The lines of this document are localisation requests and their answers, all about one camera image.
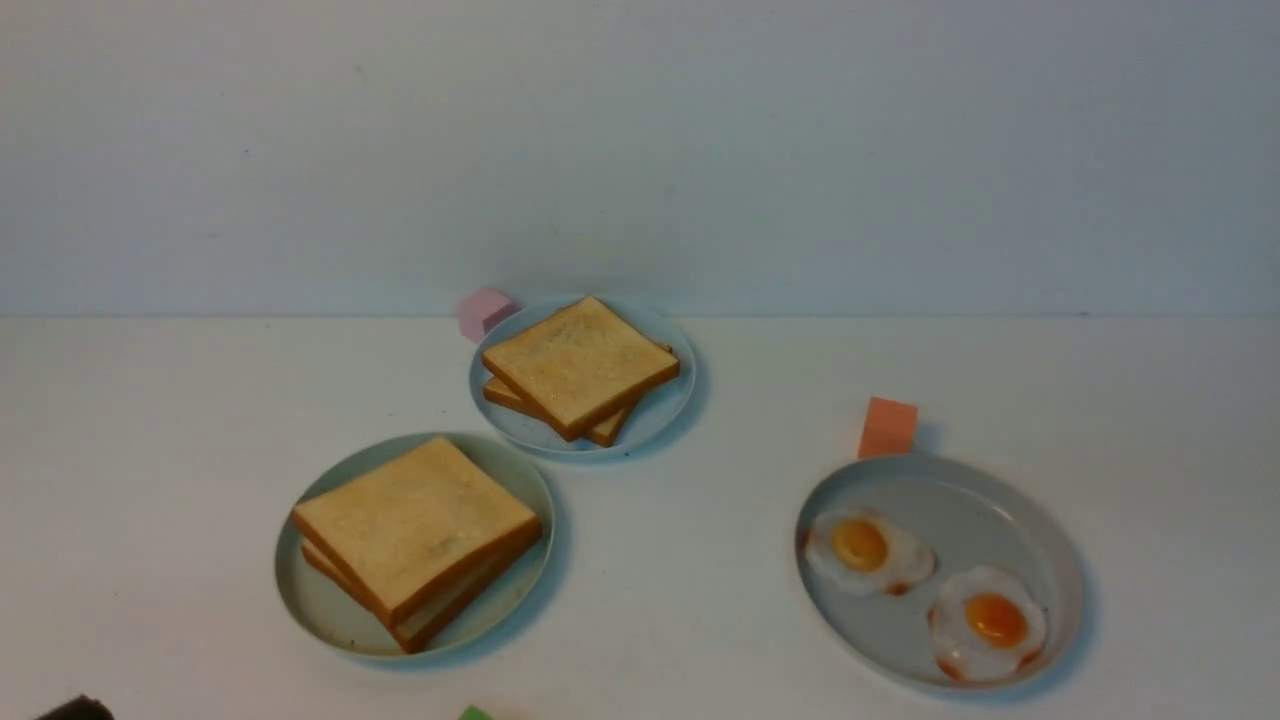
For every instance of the toast slice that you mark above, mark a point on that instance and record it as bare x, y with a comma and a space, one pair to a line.
603, 434
405, 532
440, 620
580, 365

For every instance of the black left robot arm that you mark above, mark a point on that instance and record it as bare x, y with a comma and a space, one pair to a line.
81, 707

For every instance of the grey-blue bread plate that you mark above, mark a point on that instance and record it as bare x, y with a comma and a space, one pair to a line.
655, 412

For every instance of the pink cube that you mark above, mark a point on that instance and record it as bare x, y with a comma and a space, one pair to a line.
483, 310

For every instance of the left fried egg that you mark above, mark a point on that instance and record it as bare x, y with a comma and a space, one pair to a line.
862, 552

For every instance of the fried egg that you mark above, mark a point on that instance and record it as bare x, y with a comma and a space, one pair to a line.
984, 626
862, 552

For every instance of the grey egg plate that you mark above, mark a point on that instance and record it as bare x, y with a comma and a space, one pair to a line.
969, 518

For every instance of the green cube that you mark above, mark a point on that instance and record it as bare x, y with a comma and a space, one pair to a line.
474, 712

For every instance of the light green empty plate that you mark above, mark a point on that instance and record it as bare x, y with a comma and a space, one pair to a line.
325, 611

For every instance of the right fried egg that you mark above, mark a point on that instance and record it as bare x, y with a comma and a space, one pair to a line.
984, 626

